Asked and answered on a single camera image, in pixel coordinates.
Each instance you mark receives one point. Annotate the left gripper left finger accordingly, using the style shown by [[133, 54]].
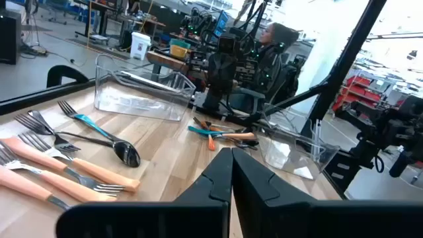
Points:
[[148, 221]]

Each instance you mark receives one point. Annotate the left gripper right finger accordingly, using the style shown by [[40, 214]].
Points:
[[297, 221]]

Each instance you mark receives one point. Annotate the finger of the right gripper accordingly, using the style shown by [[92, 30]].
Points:
[[229, 77], [216, 77]]

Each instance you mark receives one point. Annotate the black neighbouring robot arm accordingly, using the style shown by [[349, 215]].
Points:
[[393, 127]]

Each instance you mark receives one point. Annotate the grey office chair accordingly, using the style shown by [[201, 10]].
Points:
[[248, 94]]

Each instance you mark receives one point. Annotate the yellow plastic tub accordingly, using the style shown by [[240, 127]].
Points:
[[178, 52]]

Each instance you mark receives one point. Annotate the teal plastic tub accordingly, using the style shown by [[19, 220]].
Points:
[[180, 42]]

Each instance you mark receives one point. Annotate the person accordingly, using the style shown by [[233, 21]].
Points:
[[281, 34]]

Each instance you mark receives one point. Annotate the clear plastic bin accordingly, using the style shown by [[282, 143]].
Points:
[[291, 155], [142, 102]]

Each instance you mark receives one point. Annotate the black spoon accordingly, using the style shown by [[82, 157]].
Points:
[[127, 153], [249, 143]]

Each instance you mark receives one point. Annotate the white trash bin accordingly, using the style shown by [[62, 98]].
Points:
[[140, 46]]

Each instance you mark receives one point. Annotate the red storage rack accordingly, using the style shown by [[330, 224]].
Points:
[[357, 89]]

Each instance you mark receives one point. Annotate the black C clamp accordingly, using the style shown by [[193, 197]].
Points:
[[66, 69]]

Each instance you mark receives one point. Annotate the black computer tower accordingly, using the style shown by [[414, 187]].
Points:
[[10, 39]]

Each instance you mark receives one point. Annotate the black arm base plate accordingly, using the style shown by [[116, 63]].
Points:
[[238, 116]]

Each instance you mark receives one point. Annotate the black aluminium table frame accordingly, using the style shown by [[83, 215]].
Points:
[[347, 56]]

